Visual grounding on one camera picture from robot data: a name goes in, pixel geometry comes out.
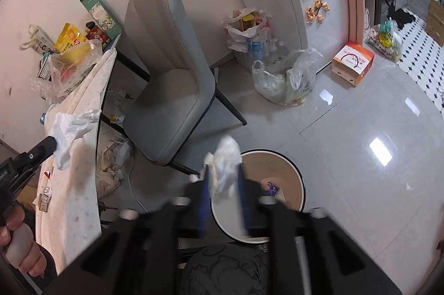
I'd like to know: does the white paper napkin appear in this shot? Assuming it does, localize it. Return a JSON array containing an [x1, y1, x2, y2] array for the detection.
[[200, 136, 242, 202]]

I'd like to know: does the white tissue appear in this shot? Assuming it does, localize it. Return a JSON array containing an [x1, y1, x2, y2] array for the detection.
[[51, 109, 101, 170]]

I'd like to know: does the blue tissue packet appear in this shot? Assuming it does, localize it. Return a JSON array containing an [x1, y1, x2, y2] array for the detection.
[[263, 181, 281, 196]]

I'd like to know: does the red white torn wrapper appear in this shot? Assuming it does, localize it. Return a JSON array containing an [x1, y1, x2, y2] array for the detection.
[[44, 167, 54, 179]]

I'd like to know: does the silver foil blister pack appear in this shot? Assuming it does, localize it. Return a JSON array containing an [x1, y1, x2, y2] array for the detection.
[[38, 187, 53, 212]]

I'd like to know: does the white round trash bin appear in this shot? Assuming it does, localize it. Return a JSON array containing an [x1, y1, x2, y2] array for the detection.
[[211, 149, 306, 245]]

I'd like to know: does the clear trash bag on floor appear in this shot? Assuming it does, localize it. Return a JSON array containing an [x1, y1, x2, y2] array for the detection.
[[251, 48, 324, 106]]

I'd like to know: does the person's left hand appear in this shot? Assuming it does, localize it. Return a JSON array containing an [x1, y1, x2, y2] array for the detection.
[[1, 204, 47, 277]]

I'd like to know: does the floral white tablecloth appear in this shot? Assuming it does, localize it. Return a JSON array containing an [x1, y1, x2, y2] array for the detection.
[[35, 49, 117, 274]]

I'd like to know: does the small plastic bag on table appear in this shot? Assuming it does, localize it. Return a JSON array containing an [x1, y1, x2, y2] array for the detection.
[[30, 77, 53, 102]]

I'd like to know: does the clear plastic bag on table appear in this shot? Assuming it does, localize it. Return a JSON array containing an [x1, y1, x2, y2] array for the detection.
[[49, 39, 103, 99]]

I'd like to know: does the white tote bag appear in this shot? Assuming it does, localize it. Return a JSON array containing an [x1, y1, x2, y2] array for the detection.
[[20, 24, 56, 56]]

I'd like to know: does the grey upholstered chair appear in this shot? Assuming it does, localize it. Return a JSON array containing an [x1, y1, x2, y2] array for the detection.
[[122, 0, 248, 177]]

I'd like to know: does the yellow snack bag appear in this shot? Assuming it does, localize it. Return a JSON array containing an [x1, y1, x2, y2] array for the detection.
[[55, 23, 87, 53]]

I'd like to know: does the white bag with bottles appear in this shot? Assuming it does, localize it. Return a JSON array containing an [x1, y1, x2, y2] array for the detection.
[[222, 8, 272, 70]]

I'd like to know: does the orange white cardboard box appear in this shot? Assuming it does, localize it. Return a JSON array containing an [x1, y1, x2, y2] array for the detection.
[[331, 42, 375, 87]]

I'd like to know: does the green tall box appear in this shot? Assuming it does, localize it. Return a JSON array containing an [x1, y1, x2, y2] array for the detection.
[[80, 0, 123, 40]]

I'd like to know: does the fridge magnet cluster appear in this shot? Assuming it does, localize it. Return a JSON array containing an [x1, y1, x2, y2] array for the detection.
[[306, 0, 331, 24]]

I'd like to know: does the smiley face plastic bag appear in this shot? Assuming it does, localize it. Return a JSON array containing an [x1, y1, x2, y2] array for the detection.
[[366, 18, 403, 63]]

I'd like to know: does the wire basket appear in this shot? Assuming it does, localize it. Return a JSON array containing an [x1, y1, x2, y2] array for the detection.
[[37, 52, 51, 81]]

